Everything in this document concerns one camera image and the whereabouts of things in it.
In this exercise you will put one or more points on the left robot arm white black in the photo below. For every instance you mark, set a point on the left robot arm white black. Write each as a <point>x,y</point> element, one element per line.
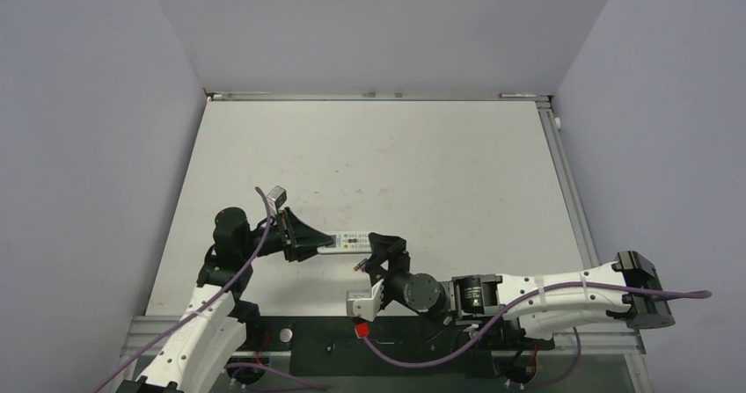
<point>216,319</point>

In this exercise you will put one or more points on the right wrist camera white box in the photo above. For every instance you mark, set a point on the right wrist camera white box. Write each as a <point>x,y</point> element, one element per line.
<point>365,304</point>

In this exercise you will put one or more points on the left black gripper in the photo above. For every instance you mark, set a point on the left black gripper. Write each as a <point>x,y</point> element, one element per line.
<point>302,241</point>

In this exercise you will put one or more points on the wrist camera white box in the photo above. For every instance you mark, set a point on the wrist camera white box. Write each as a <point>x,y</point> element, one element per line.
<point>277,197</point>
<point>365,304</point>

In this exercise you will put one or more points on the beige remote control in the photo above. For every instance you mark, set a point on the beige remote control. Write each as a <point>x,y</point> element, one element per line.
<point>347,242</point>

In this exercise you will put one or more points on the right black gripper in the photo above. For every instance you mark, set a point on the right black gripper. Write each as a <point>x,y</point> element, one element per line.
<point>387,248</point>

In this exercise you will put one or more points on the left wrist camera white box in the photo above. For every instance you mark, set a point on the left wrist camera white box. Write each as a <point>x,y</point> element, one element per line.
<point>277,197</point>

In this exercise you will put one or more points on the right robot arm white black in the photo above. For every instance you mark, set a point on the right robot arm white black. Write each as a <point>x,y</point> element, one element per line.
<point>627,289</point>

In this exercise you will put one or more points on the aluminium frame rail back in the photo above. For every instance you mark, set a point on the aluminium frame rail back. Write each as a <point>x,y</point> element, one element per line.
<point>374,96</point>

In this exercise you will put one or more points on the aluminium frame rail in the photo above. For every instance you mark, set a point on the aluminium frame rail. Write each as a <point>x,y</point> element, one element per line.
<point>583,238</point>
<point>374,96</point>

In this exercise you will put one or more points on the aluminium frame rail right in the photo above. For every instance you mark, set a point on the aluminium frame rail right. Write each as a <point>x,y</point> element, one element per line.
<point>583,238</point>

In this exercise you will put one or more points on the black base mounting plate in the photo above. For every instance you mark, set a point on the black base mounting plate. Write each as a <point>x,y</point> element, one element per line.
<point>328,346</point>

